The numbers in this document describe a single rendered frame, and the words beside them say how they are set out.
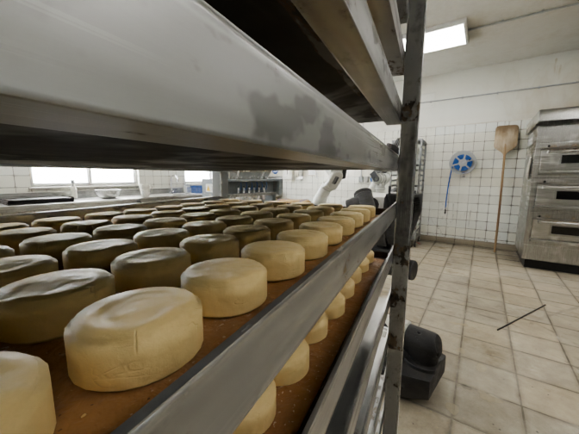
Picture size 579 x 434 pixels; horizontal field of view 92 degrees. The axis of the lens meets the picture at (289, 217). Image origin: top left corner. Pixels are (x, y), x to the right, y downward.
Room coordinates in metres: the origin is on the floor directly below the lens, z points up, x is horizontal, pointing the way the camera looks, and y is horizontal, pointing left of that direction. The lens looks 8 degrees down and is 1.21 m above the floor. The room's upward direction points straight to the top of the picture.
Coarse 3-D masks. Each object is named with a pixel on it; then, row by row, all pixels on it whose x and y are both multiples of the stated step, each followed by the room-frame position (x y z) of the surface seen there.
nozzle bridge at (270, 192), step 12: (204, 180) 2.52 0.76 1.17; (228, 180) 2.38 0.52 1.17; (240, 180) 2.47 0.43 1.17; (252, 180) 2.57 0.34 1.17; (264, 180) 2.67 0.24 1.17; (276, 180) 2.78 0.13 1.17; (204, 192) 2.52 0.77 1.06; (228, 192) 2.47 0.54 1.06; (240, 192) 2.57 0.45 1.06; (252, 192) 2.68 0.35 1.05; (264, 192) 2.73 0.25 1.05; (276, 192) 2.83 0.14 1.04
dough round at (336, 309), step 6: (342, 294) 0.32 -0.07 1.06; (336, 300) 0.31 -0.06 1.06; (342, 300) 0.31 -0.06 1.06; (330, 306) 0.30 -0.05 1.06; (336, 306) 0.30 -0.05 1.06; (342, 306) 0.31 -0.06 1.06; (330, 312) 0.30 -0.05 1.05; (336, 312) 0.30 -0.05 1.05; (342, 312) 0.31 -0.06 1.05; (330, 318) 0.30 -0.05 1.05; (336, 318) 0.30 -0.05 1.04
